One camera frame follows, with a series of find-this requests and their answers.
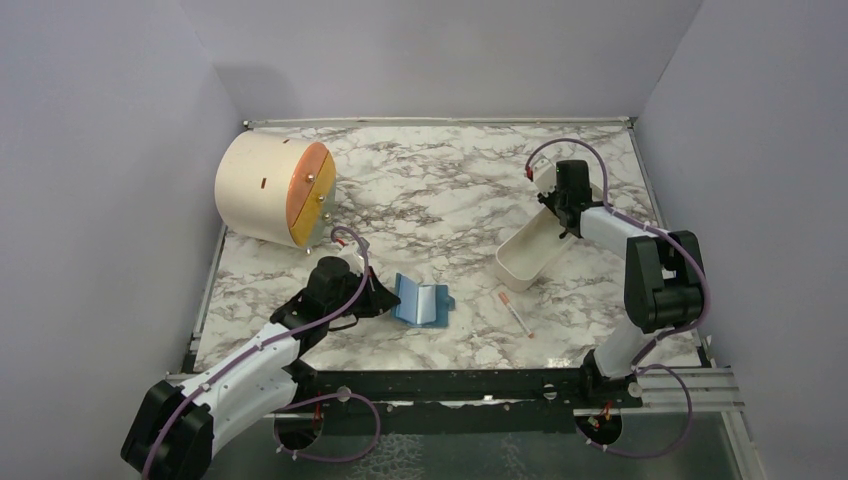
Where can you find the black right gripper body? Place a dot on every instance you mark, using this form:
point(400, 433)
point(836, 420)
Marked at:
point(553, 199)

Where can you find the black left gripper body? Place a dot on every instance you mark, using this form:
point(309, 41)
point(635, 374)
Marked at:
point(354, 283)

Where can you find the cream oblong plastic tray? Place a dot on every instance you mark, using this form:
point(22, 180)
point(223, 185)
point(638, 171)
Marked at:
point(522, 258)

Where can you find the orange capped white marker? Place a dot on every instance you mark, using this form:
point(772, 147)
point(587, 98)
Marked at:
point(515, 314)

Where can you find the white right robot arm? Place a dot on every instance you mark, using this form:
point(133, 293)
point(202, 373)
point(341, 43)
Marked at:
point(663, 287)

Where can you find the blue card holder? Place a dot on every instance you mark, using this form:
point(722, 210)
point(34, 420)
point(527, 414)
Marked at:
point(422, 305)

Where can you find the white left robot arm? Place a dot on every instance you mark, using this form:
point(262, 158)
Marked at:
point(178, 429)

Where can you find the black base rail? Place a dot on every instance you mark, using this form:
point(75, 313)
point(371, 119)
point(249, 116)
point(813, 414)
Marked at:
point(430, 402)

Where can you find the cream cylinder orange lid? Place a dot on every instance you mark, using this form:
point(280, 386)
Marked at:
point(276, 189)

